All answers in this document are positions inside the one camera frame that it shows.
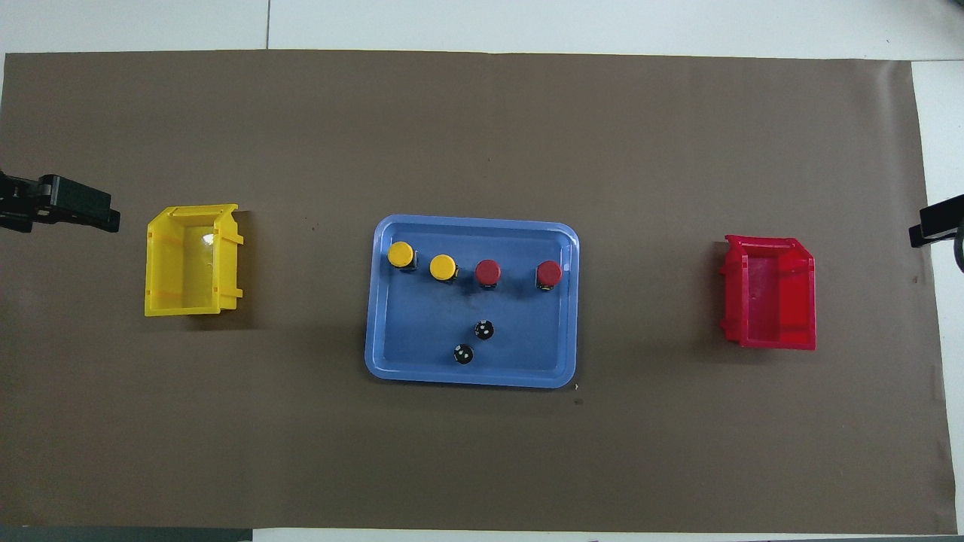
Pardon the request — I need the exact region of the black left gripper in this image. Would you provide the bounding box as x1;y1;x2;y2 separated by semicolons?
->
0;172;121;233

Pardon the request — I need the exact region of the yellow plastic bin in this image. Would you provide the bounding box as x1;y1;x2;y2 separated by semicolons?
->
144;203;246;318

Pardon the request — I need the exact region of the red plastic bin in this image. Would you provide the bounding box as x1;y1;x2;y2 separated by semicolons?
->
718;234;818;352

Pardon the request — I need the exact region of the brown paper table mat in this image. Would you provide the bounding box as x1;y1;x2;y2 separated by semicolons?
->
0;49;957;531

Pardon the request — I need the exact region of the blue plastic tray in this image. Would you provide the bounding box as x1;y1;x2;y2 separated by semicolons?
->
365;215;581;390

